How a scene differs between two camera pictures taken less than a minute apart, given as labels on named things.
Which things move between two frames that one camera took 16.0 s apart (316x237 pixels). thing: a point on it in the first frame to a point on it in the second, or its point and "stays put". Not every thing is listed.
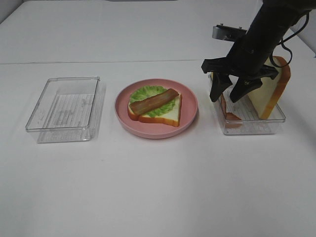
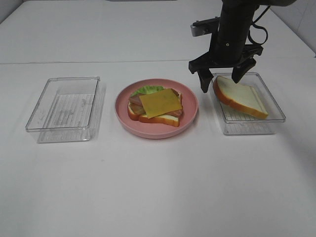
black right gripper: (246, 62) to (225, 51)
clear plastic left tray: (71, 110) stays put
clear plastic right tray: (242, 117) stays put
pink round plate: (152, 130) stays put
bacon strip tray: (232, 120) to (135, 99)
